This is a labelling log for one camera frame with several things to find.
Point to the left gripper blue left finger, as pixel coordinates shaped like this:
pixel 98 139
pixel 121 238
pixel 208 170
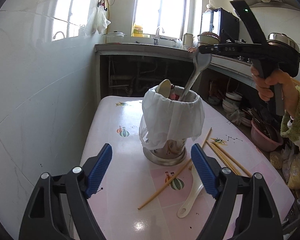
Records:
pixel 44 217

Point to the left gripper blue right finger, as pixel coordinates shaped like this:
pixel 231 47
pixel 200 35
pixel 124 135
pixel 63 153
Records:
pixel 258 216

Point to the steel ladle spoon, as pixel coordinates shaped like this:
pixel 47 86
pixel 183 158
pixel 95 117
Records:
pixel 195 75

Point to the cream plastic rice ladle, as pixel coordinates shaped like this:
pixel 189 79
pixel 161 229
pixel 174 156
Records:
pixel 196 188

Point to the bamboo chopstick dark tip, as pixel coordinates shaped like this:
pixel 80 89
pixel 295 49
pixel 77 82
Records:
pixel 203 143

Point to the person right hand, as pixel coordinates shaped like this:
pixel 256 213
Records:
pixel 289 91

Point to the black wok pot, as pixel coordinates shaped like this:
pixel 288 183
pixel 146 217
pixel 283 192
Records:
pixel 284 40

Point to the black appliance on counter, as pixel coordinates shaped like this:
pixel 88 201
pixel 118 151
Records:
pixel 222 23

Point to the yellow plastic bag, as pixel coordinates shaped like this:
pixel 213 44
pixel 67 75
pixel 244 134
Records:
pixel 294 173

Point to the stacked white bowls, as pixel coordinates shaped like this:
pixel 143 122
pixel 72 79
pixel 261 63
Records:
pixel 232 100

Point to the bag of corn kernels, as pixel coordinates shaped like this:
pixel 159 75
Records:
pixel 276 160

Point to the stacked enamel pots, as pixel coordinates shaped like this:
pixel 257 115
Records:
pixel 208 38

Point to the pink plastic basin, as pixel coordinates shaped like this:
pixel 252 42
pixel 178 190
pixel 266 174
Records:
pixel 262 141

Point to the white mug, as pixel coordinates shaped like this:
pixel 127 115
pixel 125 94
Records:
pixel 188 39

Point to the perforated steel utensil holder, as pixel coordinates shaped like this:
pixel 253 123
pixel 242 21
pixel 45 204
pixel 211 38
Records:
pixel 171 154

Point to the steel faucet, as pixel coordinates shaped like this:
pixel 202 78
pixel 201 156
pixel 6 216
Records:
pixel 157 34

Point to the white plastic bag liner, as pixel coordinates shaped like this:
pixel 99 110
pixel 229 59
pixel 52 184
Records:
pixel 164 119

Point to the yellow box on sill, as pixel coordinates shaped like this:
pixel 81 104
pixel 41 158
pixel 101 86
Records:
pixel 137 31

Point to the glass lid pot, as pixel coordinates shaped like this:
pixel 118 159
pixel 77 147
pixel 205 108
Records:
pixel 114 37

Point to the hanging white plastic bag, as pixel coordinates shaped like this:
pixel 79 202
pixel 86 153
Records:
pixel 98 20

